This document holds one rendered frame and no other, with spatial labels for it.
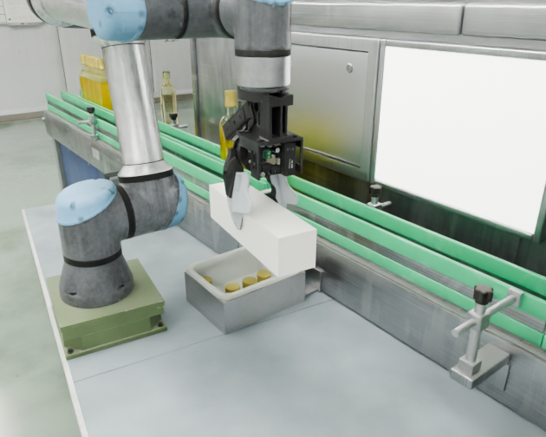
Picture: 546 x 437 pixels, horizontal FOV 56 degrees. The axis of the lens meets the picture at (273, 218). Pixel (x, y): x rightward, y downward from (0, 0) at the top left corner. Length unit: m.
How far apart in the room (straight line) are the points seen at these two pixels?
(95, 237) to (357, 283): 0.55
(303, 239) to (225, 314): 0.42
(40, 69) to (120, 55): 6.11
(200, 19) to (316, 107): 0.71
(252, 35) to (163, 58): 7.07
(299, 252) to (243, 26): 0.31
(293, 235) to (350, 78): 0.68
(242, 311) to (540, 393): 0.57
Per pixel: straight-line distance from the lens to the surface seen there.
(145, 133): 1.08
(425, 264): 1.02
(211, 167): 1.53
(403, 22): 1.19
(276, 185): 0.78
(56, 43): 7.22
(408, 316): 1.07
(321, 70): 1.37
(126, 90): 1.08
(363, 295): 1.14
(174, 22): 0.72
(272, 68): 0.68
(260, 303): 1.13
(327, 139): 1.38
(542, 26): 1.03
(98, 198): 1.03
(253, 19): 0.68
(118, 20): 0.69
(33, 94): 7.20
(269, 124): 0.68
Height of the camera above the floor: 1.40
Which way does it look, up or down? 23 degrees down
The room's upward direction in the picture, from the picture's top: straight up
